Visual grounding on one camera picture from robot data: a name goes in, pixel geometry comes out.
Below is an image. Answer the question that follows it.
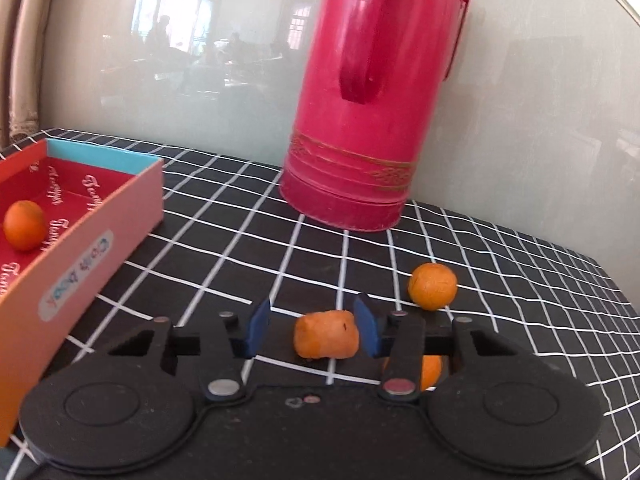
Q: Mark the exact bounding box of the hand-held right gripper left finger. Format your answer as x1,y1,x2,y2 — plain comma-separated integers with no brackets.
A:
102,297,273,403

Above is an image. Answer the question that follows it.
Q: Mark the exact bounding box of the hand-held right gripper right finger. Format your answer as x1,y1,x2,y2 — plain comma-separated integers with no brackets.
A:
353,294,521,403

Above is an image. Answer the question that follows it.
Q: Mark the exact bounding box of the orange carrot piece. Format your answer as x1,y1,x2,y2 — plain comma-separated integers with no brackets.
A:
293,310,361,361

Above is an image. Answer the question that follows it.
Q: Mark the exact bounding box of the colourful cardboard box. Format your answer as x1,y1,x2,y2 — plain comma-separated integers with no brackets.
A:
0,137,165,448

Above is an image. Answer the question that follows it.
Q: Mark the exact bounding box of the large dark orange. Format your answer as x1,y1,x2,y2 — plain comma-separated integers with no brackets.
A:
2,200,47,252

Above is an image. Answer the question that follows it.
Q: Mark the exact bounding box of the small orange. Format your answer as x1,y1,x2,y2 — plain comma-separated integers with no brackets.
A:
382,354,445,392
407,262,458,311

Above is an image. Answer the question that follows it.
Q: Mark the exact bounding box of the black checkered tablecloth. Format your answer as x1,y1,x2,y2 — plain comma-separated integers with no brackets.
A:
0,127,640,480

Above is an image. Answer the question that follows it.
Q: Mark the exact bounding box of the red thermos flask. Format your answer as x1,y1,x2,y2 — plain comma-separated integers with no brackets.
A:
278,0,472,233

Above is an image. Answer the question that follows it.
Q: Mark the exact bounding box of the beige lace curtain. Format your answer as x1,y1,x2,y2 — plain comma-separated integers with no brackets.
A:
0,0,57,147

